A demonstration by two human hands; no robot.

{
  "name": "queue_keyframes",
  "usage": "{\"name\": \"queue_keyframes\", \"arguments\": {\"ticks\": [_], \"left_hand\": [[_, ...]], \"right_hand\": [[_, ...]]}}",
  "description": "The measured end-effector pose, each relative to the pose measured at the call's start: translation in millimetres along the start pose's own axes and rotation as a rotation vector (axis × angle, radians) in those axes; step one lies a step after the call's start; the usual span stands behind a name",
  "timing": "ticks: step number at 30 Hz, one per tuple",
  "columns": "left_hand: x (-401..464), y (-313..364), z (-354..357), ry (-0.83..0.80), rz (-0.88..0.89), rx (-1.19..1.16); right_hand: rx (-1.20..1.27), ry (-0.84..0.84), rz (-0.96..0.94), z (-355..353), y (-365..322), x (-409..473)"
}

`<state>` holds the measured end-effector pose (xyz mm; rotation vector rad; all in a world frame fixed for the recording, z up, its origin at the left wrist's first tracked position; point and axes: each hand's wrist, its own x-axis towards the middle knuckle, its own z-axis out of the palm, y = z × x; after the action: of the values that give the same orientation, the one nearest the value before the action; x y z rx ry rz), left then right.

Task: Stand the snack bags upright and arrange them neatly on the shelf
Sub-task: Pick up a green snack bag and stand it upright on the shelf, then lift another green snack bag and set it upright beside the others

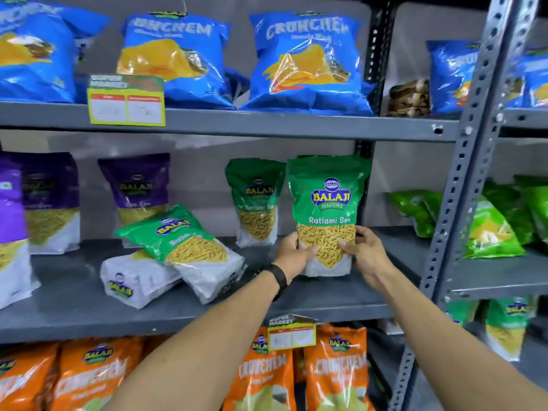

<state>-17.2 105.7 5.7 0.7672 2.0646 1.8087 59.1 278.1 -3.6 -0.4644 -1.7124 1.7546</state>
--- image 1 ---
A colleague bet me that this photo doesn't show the yellow green shelf price label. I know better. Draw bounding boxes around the yellow green shelf price label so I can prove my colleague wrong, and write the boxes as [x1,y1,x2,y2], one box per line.
[86,73,167,127]

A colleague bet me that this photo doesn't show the person's left hand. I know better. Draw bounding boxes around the person's left hand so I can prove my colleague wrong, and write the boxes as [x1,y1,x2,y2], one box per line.
[273,232,320,284]

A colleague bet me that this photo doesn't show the gray metal shelving rack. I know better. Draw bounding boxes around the gray metal shelving rack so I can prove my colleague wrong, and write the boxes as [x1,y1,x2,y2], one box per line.
[386,0,548,411]
[0,0,461,411]

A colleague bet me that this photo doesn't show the white-backed snack packet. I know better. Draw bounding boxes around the white-backed snack packet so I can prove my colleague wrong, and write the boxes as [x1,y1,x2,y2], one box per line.
[100,248,183,310]

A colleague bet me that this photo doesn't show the orange chips packet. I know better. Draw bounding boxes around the orange chips packet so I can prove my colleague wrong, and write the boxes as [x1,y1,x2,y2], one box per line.
[49,336,145,411]
[222,326,297,411]
[303,323,376,411]
[0,341,61,411]

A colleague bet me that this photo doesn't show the brown snack packet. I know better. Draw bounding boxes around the brown snack packet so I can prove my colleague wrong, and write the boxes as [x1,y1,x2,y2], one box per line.
[386,78,431,118]

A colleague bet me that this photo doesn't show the light green chips packet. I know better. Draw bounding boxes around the light green chips packet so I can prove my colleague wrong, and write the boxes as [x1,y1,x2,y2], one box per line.
[388,190,444,239]
[464,196,526,260]
[513,174,548,245]
[483,179,537,246]

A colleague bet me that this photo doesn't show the green sev snack packet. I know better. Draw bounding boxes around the green sev snack packet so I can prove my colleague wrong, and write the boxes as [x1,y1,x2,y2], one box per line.
[483,295,539,363]
[225,158,287,248]
[444,299,480,329]
[286,155,372,278]
[114,204,246,305]

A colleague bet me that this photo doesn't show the black wrist watch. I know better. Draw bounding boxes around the black wrist watch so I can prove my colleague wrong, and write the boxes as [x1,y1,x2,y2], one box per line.
[256,263,289,303]

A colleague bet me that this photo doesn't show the purple sev snack packet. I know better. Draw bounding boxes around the purple sev snack packet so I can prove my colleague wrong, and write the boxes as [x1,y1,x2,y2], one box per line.
[12,151,81,255]
[98,152,171,249]
[0,157,42,311]

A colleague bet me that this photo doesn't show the person's left forearm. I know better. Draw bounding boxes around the person's left forearm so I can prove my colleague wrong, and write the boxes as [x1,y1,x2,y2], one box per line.
[104,269,281,411]

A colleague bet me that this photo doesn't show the person's right forearm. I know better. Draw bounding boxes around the person's right forearm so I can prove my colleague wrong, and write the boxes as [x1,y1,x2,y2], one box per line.
[376,266,548,411]

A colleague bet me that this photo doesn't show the blue chips packet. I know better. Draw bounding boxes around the blue chips packet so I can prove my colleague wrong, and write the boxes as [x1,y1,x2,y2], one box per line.
[239,11,378,116]
[426,39,485,116]
[509,46,548,109]
[224,67,251,103]
[116,11,237,110]
[0,0,78,104]
[51,2,114,103]

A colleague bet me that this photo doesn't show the person's right hand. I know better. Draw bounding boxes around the person's right hand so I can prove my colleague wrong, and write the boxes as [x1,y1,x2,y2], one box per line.
[338,226,399,292]

